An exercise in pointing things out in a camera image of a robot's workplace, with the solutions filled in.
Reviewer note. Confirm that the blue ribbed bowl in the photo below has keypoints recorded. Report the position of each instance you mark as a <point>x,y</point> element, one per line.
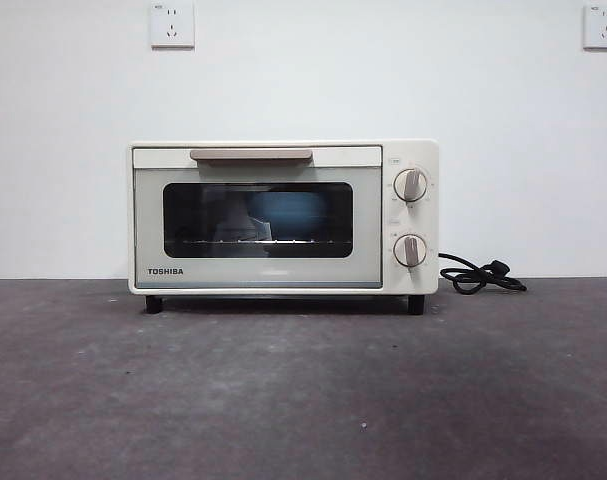
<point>293,215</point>

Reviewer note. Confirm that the beige oven knob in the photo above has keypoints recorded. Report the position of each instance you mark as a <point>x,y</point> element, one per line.
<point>410,250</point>
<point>410,185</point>

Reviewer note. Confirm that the cream Toshiba toaster oven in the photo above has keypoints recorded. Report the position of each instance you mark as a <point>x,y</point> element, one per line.
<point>419,150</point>

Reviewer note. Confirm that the white wall socket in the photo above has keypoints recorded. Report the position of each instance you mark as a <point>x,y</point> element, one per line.
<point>172,25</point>
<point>604,27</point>

